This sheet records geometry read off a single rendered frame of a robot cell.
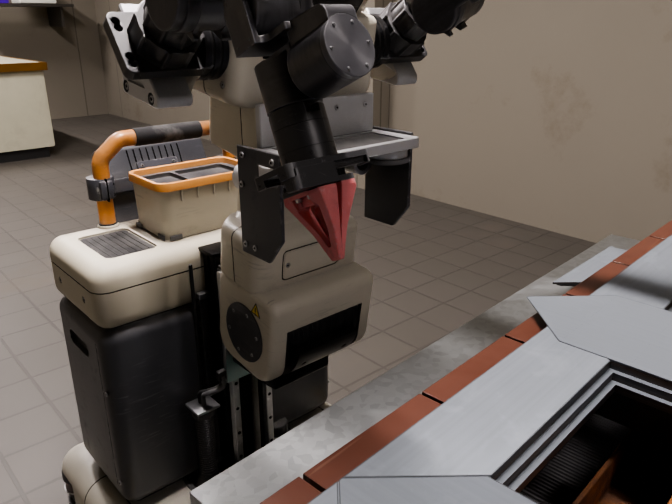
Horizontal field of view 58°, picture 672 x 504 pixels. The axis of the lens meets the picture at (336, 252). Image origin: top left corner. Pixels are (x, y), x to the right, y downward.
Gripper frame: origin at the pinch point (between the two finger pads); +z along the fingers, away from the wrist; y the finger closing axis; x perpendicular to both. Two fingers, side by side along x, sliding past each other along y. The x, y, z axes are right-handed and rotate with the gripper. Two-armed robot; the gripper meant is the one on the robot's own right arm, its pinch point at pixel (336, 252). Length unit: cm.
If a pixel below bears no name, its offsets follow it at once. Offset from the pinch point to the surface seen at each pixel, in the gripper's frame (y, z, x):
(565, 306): 34.9, 16.4, -0.2
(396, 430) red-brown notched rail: 0.2, 18.8, -1.3
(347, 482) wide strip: -9.8, 18.5, -5.6
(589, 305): 37.7, 17.2, -2.0
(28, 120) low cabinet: 115, -170, 538
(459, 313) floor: 160, 49, 136
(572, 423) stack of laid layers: 14.7, 23.4, -11.0
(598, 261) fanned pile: 86, 20, 23
